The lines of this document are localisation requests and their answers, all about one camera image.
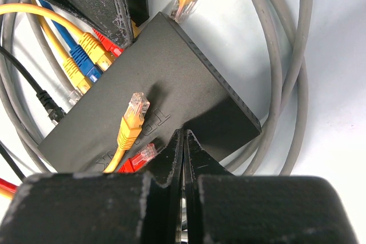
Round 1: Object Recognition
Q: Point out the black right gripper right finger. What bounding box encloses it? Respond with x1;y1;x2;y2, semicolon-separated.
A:
184;131;357;243

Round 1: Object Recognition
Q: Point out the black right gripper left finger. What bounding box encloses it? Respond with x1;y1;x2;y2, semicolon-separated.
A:
1;130;183;243

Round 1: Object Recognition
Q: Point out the red ethernet cable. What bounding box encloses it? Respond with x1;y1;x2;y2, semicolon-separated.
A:
0;0;157;196

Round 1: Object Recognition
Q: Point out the blue ethernet cable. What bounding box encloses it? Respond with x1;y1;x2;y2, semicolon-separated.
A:
37;0;104;83

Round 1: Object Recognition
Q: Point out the yellow ethernet cable lower port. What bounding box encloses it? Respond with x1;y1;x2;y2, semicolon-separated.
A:
0;0;117;201

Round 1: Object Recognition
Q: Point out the yellow ethernet cable on switch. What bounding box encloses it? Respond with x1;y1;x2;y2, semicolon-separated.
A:
102;91;151;174

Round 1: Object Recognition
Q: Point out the black power cable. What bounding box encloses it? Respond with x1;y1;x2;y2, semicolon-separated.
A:
0;47;67;182

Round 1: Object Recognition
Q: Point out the black network switch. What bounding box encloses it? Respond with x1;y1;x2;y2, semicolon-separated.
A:
38;13;261;173

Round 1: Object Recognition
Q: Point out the grey ethernet cable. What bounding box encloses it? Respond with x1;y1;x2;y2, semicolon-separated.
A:
0;0;315;177

